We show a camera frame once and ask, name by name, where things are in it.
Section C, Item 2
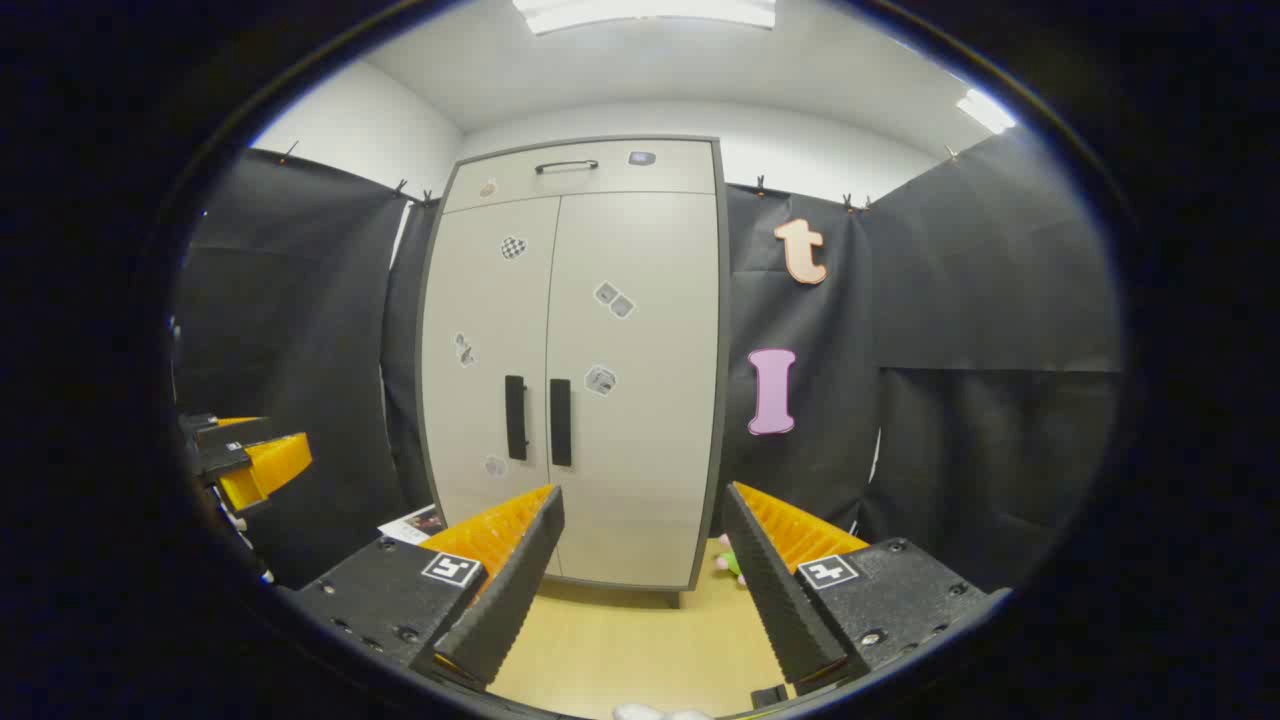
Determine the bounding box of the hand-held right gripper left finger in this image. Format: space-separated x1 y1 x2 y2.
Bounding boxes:
283 485 566 693

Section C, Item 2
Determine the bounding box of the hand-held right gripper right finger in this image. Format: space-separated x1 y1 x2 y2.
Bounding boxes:
722 482 991 699

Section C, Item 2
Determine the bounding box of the grey shoe cabinet door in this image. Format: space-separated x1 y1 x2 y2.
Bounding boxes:
421 196 561 576
545 190 723 589

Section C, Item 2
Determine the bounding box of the grey double-door shoe cabinet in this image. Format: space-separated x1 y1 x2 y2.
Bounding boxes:
415 135 731 609

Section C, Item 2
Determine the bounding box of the pink plush toy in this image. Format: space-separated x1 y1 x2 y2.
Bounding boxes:
713 533 749 587

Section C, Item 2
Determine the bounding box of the white booklet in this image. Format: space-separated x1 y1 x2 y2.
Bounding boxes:
378 505 448 547

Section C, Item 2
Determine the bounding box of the black backdrop cloth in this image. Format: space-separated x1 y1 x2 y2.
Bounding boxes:
172 128 1126 591

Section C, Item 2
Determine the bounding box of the small ceiling light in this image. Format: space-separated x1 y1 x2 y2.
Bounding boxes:
955 88 1018 136

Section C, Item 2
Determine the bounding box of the long ceiling light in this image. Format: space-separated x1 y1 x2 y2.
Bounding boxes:
512 0 778 36

